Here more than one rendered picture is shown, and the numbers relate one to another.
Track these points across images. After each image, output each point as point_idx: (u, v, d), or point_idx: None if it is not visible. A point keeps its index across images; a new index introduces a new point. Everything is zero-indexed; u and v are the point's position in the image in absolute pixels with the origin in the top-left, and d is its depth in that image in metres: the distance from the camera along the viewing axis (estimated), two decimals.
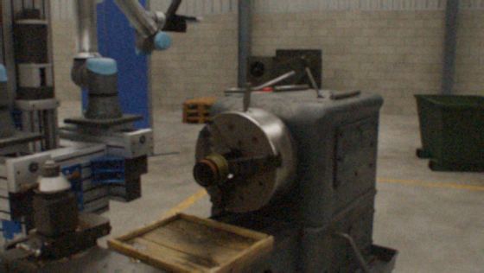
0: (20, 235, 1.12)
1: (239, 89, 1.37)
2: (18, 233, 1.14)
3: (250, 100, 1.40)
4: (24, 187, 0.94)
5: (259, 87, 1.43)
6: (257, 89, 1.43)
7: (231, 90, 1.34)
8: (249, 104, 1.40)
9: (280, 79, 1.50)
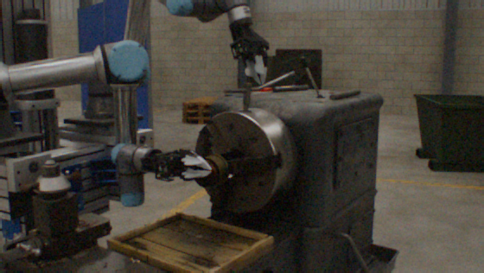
0: (20, 235, 1.12)
1: (239, 89, 1.37)
2: (18, 233, 1.14)
3: (250, 100, 1.40)
4: (24, 187, 0.94)
5: (259, 87, 1.43)
6: (257, 89, 1.43)
7: (231, 90, 1.34)
8: (249, 104, 1.40)
9: (280, 79, 1.50)
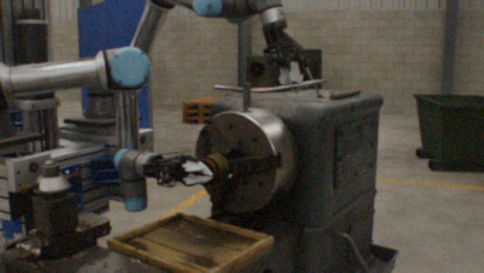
0: (20, 235, 1.12)
1: (234, 87, 1.40)
2: (18, 233, 1.14)
3: (246, 100, 1.39)
4: (24, 187, 0.94)
5: (264, 89, 1.39)
6: (261, 91, 1.39)
7: (221, 86, 1.40)
8: (246, 104, 1.40)
9: (299, 85, 1.37)
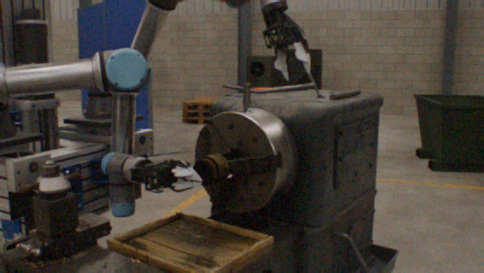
0: (20, 235, 1.12)
1: (237, 86, 1.42)
2: (18, 233, 1.14)
3: (245, 100, 1.39)
4: (24, 187, 0.94)
5: (259, 91, 1.36)
6: (257, 92, 1.37)
7: (227, 85, 1.44)
8: (245, 104, 1.40)
9: (289, 88, 1.29)
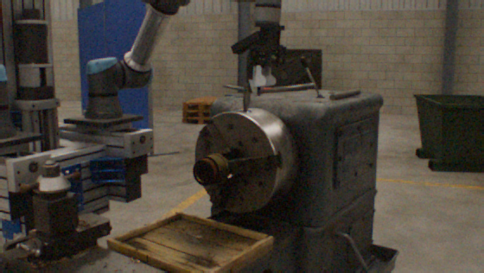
0: (20, 235, 1.12)
1: (237, 86, 1.42)
2: (18, 233, 1.14)
3: (245, 100, 1.39)
4: (24, 187, 0.94)
5: (259, 91, 1.36)
6: (257, 92, 1.37)
7: (227, 85, 1.44)
8: (245, 104, 1.40)
9: (289, 88, 1.29)
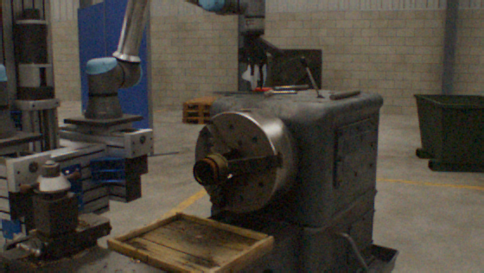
0: (20, 235, 1.12)
1: (280, 93, 1.71)
2: (18, 233, 1.14)
3: (268, 96, 1.68)
4: (24, 187, 0.94)
5: (256, 93, 1.73)
6: (258, 94, 1.72)
7: (291, 93, 1.70)
8: None
9: (231, 93, 1.77)
